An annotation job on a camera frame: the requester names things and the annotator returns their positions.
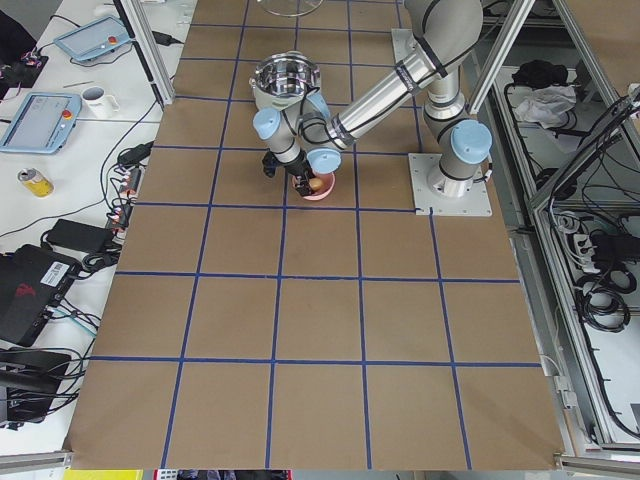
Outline upper teach pendant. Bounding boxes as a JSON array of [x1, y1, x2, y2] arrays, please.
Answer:
[[54, 15, 131, 62]]

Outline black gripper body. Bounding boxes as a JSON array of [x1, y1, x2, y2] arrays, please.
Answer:
[[262, 152, 312, 178]]

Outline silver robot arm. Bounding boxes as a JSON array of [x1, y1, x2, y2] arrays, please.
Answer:
[[253, 1, 483, 197]]

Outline glass pot lid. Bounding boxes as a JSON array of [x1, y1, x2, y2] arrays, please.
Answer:
[[257, 0, 324, 18]]

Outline yellow drink can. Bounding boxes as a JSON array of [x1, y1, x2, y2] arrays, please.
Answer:
[[17, 168, 54, 198]]

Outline coiled black cables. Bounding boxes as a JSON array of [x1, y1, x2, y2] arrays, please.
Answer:
[[572, 269, 634, 334]]

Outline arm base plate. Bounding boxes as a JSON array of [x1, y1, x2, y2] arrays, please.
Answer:
[[391, 28, 419, 64], [408, 153, 493, 217]]

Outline teach pendant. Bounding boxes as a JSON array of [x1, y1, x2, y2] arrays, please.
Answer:
[[1, 92, 82, 154], [54, 15, 131, 62]]

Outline black cloth bundle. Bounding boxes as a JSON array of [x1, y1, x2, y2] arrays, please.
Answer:
[[512, 60, 568, 89]]

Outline pink bowl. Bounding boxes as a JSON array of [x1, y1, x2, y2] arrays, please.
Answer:
[[301, 173, 336, 201]]

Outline white crumpled cloth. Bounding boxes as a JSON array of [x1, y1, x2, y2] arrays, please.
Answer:
[[514, 86, 577, 129]]

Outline aluminium frame post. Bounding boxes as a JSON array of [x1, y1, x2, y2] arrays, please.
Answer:
[[114, 0, 175, 109]]

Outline power strip with plugs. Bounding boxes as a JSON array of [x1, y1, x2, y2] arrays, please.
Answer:
[[106, 165, 144, 234]]

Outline pale green electric pot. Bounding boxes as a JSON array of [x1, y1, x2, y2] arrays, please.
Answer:
[[249, 50, 321, 110]]

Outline black mini computer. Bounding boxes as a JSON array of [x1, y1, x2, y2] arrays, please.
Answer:
[[1, 244, 81, 347]]

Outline white mug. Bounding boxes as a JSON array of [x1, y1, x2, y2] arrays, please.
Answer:
[[81, 86, 120, 120]]

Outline aluminium side frame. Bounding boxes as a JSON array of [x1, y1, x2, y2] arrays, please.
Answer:
[[487, 1, 639, 465]]

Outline lower teach pendant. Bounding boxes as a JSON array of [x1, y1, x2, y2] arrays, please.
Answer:
[[1, 92, 82, 154]]

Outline black power adapter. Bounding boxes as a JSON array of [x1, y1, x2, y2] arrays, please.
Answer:
[[40, 219, 114, 253]]

